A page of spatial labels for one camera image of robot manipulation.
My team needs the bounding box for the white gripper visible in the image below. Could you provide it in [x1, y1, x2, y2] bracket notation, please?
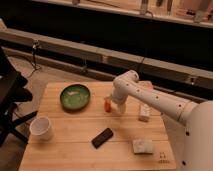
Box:
[104, 89, 127, 114]

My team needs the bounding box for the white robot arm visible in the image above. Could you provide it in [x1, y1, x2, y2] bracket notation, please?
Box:
[110, 70, 213, 171]

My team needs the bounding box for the green ceramic bowl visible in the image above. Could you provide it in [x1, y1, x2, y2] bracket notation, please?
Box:
[60, 84, 90, 111]

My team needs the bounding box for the white sauce bottle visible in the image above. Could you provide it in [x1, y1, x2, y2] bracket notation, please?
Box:
[139, 104, 151, 122]

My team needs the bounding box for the black rectangular block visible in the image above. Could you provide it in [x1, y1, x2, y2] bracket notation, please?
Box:
[91, 128, 113, 148]

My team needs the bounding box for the wooden table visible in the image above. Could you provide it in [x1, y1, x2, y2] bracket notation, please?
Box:
[19, 82, 176, 171]

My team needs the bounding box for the white paper cup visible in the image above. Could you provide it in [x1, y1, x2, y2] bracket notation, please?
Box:
[30, 116, 53, 141]

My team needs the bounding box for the black chair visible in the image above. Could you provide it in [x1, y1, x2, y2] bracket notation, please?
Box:
[0, 46, 37, 147]

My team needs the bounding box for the black cable with plug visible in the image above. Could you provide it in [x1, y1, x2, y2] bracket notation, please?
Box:
[27, 40, 43, 79]

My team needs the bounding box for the grey floor rail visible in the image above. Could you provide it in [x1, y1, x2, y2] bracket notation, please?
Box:
[0, 29, 213, 88]

